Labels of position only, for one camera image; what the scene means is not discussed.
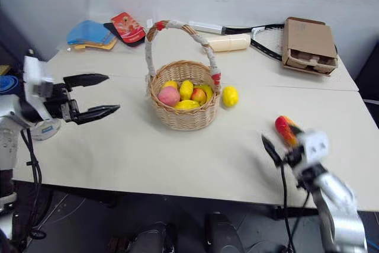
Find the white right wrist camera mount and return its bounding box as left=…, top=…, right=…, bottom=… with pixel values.
left=298, top=130, right=330, bottom=162

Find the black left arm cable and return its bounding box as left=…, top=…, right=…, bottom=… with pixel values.
left=20, top=128, right=47, bottom=241

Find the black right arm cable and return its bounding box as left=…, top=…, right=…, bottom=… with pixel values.
left=279, top=164, right=310, bottom=253

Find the wicker basket with wrapped handle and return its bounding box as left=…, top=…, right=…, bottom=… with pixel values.
left=144, top=20, right=223, bottom=132

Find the black table frame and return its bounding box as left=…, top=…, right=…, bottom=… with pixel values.
left=41, top=183, right=322, bottom=222

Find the red and yellow mango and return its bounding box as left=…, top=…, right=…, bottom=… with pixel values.
left=275, top=115, right=302, bottom=148

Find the black racket with white grip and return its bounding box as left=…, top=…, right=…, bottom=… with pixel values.
left=188, top=20, right=339, bottom=62

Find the brown cardboard box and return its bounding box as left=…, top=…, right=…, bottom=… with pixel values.
left=281, top=16, right=339, bottom=77

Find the yellow lemon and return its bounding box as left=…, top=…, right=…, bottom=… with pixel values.
left=161, top=80, right=179, bottom=91
left=179, top=79, right=195, bottom=101
left=222, top=85, right=239, bottom=107

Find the black flat pouch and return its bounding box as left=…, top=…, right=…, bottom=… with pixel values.
left=103, top=22, right=143, bottom=48

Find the red and yellow apple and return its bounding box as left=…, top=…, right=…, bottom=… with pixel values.
left=190, top=87, right=207, bottom=104

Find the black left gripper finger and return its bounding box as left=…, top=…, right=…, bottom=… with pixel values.
left=62, top=72, right=110, bottom=91
left=76, top=104, right=121, bottom=126

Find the pink peach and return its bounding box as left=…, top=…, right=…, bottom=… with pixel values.
left=157, top=86, right=181, bottom=107

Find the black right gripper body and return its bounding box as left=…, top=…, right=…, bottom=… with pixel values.
left=277, top=145, right=306, bottom=174

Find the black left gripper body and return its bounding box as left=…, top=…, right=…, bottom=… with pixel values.
left=43, top=82, right=81, bottom=124

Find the black chair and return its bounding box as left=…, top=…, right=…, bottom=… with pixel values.
left=354, top=42, right=379, bottom=131

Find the cream plastic cylinder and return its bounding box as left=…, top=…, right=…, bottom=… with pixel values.
left=205, top=34, right=252, bottom=53

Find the yellow envelope stack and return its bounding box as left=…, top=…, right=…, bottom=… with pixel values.
left=67, top=36, right=118, bottom=52

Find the red printed packet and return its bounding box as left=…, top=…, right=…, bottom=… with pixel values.
left=111, top=12, right=147, bottom=44

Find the dark rounded shape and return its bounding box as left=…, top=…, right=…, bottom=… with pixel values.
left=130, top=222, right=176, bottom=253
left=205, top=211, right=246, bottom=253

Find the yellow banana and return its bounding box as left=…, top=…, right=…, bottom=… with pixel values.
left=193, top=84, right=214, bottom=103

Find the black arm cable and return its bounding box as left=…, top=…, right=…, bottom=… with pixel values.
left=279, top=164, right=310, bottom=253
left=20, top=128, right=47, bottom=241

